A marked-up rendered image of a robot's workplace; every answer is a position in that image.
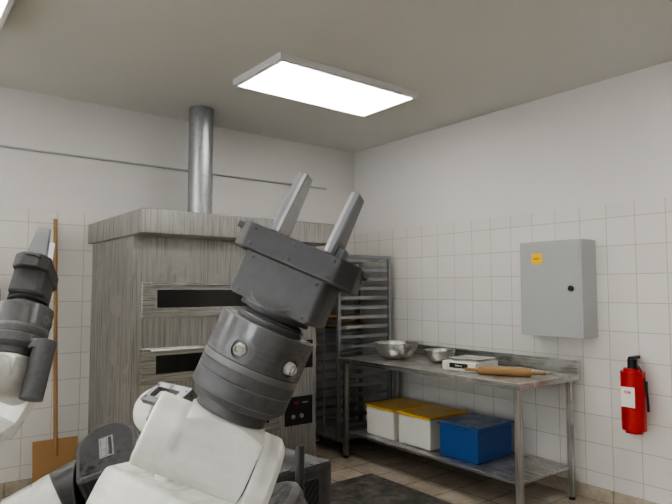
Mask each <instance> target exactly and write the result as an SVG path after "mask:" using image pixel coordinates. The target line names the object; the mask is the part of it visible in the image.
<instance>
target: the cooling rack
mask: <svg viewBox="0 0 672 504"><path fill-rule="evenodd" d="M347 258H359V259H384V260H387V259H389V256H375V255H352V254H348V257H347ZM339 357H341V291H340V292H339V295H338V297H337V424H333V425H327V426H325V327H324V328H323V426H321V427H316V440H319V439H320V435H321V436H323V437H326V438H329V439H332V440H335V441H337V442H341V444H342V443H343V428H341V425H343V423H341V362H338V358H339ZM336 426H337V429H335V428H336ZM362 428H367V424H364V425H358V426H353V427H349V431H351V430H356V429H362ZM357 438H361V437H358V436H355V435H352V434H349V441H350V440H351V439H357Z"/></svg>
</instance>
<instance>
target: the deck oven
mask: <svg viewBox="0 0 672 504"><path fill-rule="evenodd" d="M240 220H242V221H244V222H246V221H251V222H254V223H256V224H259V225H261V226H264V227H266V228H267V226H268V223H269V221H270V220H275V219H267V218H255V217H244V216H232V215H221V214H209V213H198V212H186V211H175V210H163V209H152V208H140V209H137V210H133V211H130V212H127V213H124V214H121V215H117V216H114V217H111V218H108V219H105V220H102V221H98V222H95V223H92V224H89V228H88V244H93V254H92V291H91V328H90V365H89V402H88V434H89V433H90V432H91V431H93V430H94V429H96V428H98V427H100V426H102V425H105V424H108V423H113V422H124V423H128V424H130V425H132V426H133V427H134V428H135V429H136V431H137V434H138V437H140V434H141V431H140V430H139V429H138V428H137V427H136V425H135V423H134V420H133V410H134V406H135V403H136V401H137V400H138V398H139V397H140V396H141V395H142V394H143V393H144V392H145V391H147V390H149V389H152V388H153V387H154V386H155V385H156V384H157V383H159V382H160V381H161V382H165V383H170V384H175V385H179V386H184V387H188V388H193V389H194V391H195V393H196V394H197V396H198V394H199V392H200V391H199V390H198V388H197V386H196V384H195V381H194V379H193V373H194V371H195V369H196V367H197V365H198V362H199V360H200V358H201V356H202V353H203V351H204V349H205V347H206V345H207V343H208V340H209V338H210V336H211V334H212V332H213V329H214V327H215V325H216V323H217V321H218V318H219V316H220V314H221V312H222V310H223V307H224V306H227V307H231V308H234V309H237V310H238V308H239V307H243V306H248V305H247V304H245V303H243V302H242V301H241V299H242V298H243V296H242V295H239V294H237V293H235V292H233V291H232V289H231V284H232V282H233V280H234V278H235V275H236V273H237V271H238V269H239V267H240V264H241V262H242V260H243V258H244V256H245V253H246V251H247V250H245V249H243V248H241V247H239V246H237V245H236V244H235V240H236V238H237V235H238V233H239V231H240V229H241V228H240V227H238V226H237V225H238V223H239V221H240ZM334 227H335V224H324V223H313V222H301V221H296V224H295V226H294V229H293V231H292V234H291V236H290V238H293V239H295V240H298V241H300V242H302V243H305V244H307V245H310V246H312V247H315V248H316V246H324V245H326V244H327V242H328V240H329V238H330V235H331V233H332V231H333V229H334ZM299 329H300V330H301V332H302V333H303V338H304V339H305V340H307V341H309V342H310V343H312V344H313V345H314V347H313V349H312V352H311V354H310V356H309V359H308V361H307V363H306V365H305V368H304V370H303V372H302V375H301V377H300V379H299V382H298V384H297V386H296V388H295V391H294V393H293V395H292V398H291V400H290V402H289V404H288V407H287V409H286V411H285V413H284V415H283V416H280V417H277V418H275V419H272V420H267V422H266V424H265V427H264V428H265V432H268V433H270V434H273V435H275V436H278V437H280V438H281V439H282V441H283V444H284V446H285V448H288V449H292V450H295V449H296V447H297V446H299V445H302V444H305V454H309V455H312V456H316V328H315V327H311V326H308V329H307V330H306V329H302V328H299Z"/></svg>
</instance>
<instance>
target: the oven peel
mask: <svg viewBox="0 0 672 504"><path fill-rule="evenodd" d="M53 243H55V253H54V261H53V265H54V268H55V270H56V273H57V276H58V219H53ZM53 311H54V318H53V340H54V341H56V342H57V347H56V351H55V355H54V359H53V439H50V440H43V441H36V442H32V483H34V482H36V481H37V480H39V479H40V478H42V477H44V476H46V475H47V474H49V473H51V472H53V471H55V470H57V469H58V468H60V467H62V466H64V465H66V464H68V463H69V462H71V461H73V460H75V459H76V451H77V448H78V436H70V437H63V438H58V283H57V287H56V291H54V292H53Z"/></svg>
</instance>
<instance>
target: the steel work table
mask: <svg viewBox="0 0 672 504"><path fill-rule="evenodd" d="M428 348H447V349H455V350H456V351H455V355H454V356H460V355H474V356H485V357H495V358H496V359H493V360H498V366H499V367H525V368H531V369H537V370H543V371H550V372H553V374H547V375H532V376H531V377H515V376H497V375H480V374H479V373H472V372H464V371H455V370H446V369H443V365H442V363H435V362H433V361H430V360H428V359H427V357H426V355H425V353H424V350H423V349H428ZM338 362H342V363H343V455H344V458H348V455H349V434H352V435H355V436H358V437H361V438H365V439H368V440H371V441H374V442H378V443H381V444H384V445H387V446H391V447H394V448H397V449H400V450H404V451H407V452H410V453H413V454H417V455H420V456H423V457H426V458H430V459H433V460H436V461H439V462H442V463H446V464H449V465H452V466H455V467H459V468H462V469H465V470H468V471H472V472H475V473H478V474H481V475H485V476H488V477H491V478H494V479H498V480H501V481H504V482H507V483H511V484H514V485H516V504H525V501H524V484H527V483H530V482H533V481H536V480H539V479H542V478H544V477H547V476H550V475H553V474H556V473H559V472H562V471H565V470H567V469H568V496H569V499H570V500H576V498H575V497H576V473H575V435H574V396H573V381H577V380H579V361H578V360H568V359H558V358H548V357H539V356H529V355H519V354H509V353H499V352H489V351H480V350H470V349H460V348H450V347H440V346H430V345H420V344H418V345H417V349H416V351H415V352H414V354H413V355H412V356H410V357H408V358H405V359H403V360H391V359H388V358H386V357H383V356H381V355H380V354H372V355H361V356H350V357H339V358H338ZM349 364H354V365H361V366H367V367H373V368H380V369H386V370H392V371H393V399H396V398H399V372H405V373H411V374H418V375H424V376H430V377H437V378H443V379H449V380H456V381H462V382H468V383H475V384H481V385H487V386H494V387H500V388H506V389H513V390H514V429H515V452H512V454H511V455H508V456H505V457H501V458H498V459H495V460H492V461H489V462H485V463H482V464H479V465H476V464H472V463H469V462H465V461H462V460H458V459H455V458H451V457H447V456H444V455H441V454H440V449H437V450H433V451H428V450H424V449H421V448H417V447H414V446H411V445H407V444H404V443H401V442H399V440H395V441H393V440H390V439H387V438H383V437H380V436H377V435H374V434H370V433H368V432H367V428H362V429H356V430H351V431H349ZM560 383H565V389H566V428H567V466H566V465H562V464H558V463H555V462H551V461H547V460H543V459H539V458H535V457H531V456H527V455H524V452H523V403H522V390H526V389H532V388H537V387H543V386H549V385H554V384H560Z"/></svg>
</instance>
